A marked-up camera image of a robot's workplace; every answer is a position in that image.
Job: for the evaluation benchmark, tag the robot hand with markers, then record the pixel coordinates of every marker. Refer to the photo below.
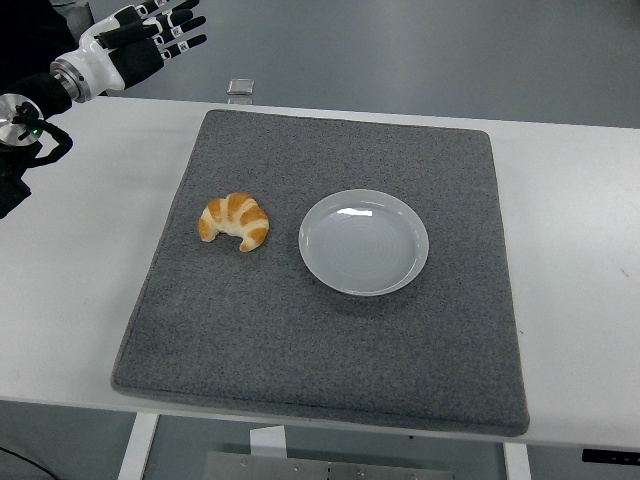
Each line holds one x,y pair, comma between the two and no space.
97,60

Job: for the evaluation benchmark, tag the croissant bread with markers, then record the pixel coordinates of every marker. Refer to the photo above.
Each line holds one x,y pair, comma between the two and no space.
235,215

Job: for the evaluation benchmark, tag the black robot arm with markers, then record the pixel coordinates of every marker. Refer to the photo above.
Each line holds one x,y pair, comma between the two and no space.
35,92

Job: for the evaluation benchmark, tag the white round plate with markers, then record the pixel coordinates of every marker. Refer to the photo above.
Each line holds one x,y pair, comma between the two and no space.
363,245

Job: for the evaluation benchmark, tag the grey metal plate with screws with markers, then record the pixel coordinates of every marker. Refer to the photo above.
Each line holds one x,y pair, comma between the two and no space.
325,469

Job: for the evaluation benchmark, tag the dark mesh bin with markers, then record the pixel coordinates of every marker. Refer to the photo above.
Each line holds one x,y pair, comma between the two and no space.
81,12

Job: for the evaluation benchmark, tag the person's leg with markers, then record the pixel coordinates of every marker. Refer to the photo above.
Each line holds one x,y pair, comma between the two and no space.
25,30

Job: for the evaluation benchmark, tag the clear square floor box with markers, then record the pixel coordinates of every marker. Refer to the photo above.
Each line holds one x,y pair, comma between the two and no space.
241,86

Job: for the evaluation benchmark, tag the grey felt mat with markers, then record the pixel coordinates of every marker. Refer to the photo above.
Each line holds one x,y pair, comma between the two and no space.
300,350

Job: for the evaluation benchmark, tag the white table leg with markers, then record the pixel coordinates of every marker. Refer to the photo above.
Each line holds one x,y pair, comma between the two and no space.
517,462
137,445

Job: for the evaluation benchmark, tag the black table control panel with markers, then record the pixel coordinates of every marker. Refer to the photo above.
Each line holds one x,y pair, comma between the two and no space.
610,456

